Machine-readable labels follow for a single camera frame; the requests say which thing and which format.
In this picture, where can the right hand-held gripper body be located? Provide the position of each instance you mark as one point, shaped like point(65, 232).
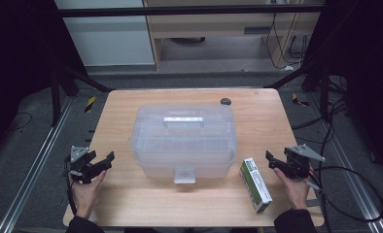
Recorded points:
point(298, 165)

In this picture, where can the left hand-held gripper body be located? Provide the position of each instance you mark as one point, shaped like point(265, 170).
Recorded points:
point(79, 168)

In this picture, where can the translucent plastic storage box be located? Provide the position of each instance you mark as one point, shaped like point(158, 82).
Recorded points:
point(183, 145)

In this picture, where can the person's right hand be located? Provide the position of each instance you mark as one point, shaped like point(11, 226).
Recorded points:
point(296, 192)

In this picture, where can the person's left hand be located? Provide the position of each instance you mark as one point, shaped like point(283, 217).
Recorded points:
point(84, 197)

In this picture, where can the green white medicine box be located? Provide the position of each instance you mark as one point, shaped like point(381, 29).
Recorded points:
point(256, 186)

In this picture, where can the yellow black tape strip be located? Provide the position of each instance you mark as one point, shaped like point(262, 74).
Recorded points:
point(299, 101)
point(89, 104)

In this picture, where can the black metal stand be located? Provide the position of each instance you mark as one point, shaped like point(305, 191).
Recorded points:
point(324, 93)
point(55, 97)

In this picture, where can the black round table knob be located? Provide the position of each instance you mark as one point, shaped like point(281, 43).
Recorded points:
point(225, 101)

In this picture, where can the white cabinet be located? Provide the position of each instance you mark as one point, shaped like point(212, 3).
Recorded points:
point(108, 42)

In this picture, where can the dark round object under shelf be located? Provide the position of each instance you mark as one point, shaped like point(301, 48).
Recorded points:
point(188, 40)

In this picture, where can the wooden shelf unit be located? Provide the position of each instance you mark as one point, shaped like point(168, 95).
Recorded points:
point(212, 24)

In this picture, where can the grey metal table bracket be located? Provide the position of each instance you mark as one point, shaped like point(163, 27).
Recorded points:
point(313, 203)

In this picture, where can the aluminium floor rail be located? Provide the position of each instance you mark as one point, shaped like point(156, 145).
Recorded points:
point(34, 165)
point(351, 181)

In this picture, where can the black horizontal frame bar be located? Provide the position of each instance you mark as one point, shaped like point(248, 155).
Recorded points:
point(180, 10)

